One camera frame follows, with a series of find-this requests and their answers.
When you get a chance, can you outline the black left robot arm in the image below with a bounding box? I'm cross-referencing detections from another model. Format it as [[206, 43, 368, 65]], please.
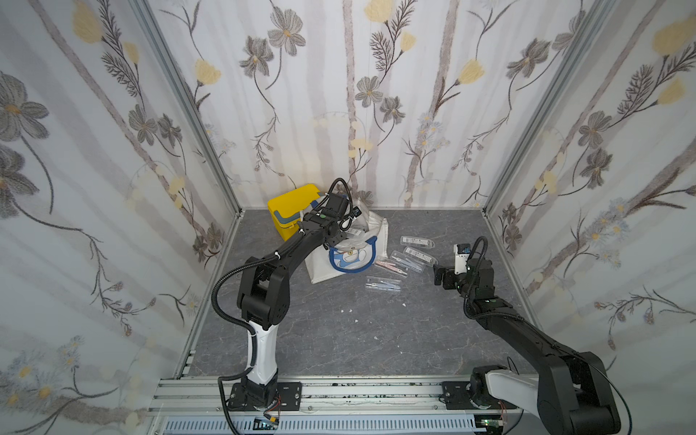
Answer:
[[210, 178, 356, 434]]

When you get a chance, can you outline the clear case pink compass right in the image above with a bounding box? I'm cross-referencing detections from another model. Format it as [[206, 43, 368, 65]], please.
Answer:
[[374, 259, 408, 277]]

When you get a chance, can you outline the white canvas cartoon tote bag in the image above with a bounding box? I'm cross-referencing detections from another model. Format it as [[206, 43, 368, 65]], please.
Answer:
[[304, 199, 389, 284]]

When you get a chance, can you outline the right arm mounting base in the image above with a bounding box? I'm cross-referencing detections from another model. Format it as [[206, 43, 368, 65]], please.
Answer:
[[439, 381, 518, 411]]

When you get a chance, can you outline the yellow plastic lidded box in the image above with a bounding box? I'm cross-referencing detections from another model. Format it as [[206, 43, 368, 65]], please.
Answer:
[[268, 184, 321, 241]]

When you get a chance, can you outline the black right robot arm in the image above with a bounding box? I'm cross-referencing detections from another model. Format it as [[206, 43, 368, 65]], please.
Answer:
[[433, 236, 625, 434]]

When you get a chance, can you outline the aluminium front rail frame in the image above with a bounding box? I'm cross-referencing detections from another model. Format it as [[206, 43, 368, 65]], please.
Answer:
[[147, 370, 539, 434]]

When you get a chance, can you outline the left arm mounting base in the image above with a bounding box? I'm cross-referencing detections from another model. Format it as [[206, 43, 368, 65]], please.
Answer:
[[224, 376, 303, 411]]

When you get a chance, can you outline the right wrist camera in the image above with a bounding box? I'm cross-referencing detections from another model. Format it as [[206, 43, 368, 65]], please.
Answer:
[[453, 243, 471, 276]]

